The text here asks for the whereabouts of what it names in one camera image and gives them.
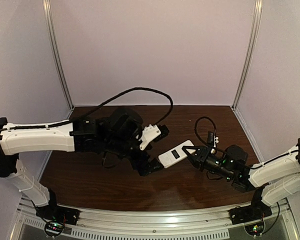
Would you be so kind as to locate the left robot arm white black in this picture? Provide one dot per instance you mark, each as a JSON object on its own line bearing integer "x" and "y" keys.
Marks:
{"x": 122, "y": 134}

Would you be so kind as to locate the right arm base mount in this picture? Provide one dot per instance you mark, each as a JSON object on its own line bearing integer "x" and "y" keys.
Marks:
{"x": 256, "y": 211}

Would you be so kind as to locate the curved aluminium front rail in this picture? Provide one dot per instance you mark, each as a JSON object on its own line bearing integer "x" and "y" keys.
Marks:
{"x": 196, "y": 224}

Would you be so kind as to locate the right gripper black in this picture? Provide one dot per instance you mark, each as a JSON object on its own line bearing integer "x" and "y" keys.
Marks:
{"x": 202, "y": 156}

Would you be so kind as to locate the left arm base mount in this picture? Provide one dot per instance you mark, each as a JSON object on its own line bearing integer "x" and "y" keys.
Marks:
{"x": 55, "y": 216}

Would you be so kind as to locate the white remote control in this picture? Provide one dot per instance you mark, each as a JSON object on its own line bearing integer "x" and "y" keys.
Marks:
{"x": 174, "y": 155}

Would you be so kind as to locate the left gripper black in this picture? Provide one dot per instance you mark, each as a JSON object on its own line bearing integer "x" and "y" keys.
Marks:
{"x": 145, "y": 165}

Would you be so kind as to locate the left aluminium frame post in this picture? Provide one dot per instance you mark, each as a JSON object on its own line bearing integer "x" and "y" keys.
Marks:
{"x": 55, "y": 53}

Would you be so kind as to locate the right aluminium frame post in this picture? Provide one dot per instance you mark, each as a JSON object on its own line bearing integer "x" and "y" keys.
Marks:
{"x": 253, "y": 37}

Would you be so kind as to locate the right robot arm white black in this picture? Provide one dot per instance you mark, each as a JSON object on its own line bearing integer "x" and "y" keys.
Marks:
{"x": 271, "y": 180}

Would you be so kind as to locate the aluminium frame post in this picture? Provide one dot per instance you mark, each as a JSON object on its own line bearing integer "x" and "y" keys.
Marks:
{"x": 55, "y": 53}
{"x": 253, "y": 37}

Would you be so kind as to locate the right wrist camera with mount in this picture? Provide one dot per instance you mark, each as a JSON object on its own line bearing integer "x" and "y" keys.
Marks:
{"x": 212, "y": 139}

